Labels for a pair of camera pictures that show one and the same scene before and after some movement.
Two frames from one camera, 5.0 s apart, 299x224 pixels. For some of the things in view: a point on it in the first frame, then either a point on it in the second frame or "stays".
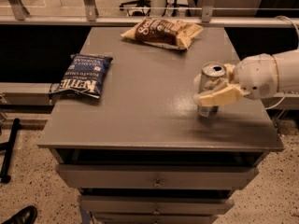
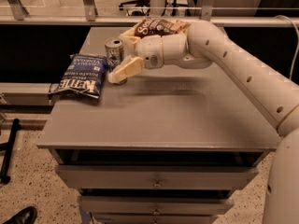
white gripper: (256, 75) to (149, 50)
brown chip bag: (164, 33) stays
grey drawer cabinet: (144, 153) stays
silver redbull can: (212, 74) to (114, 52)
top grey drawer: (152, 176) stays
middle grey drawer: (155, 204) stays
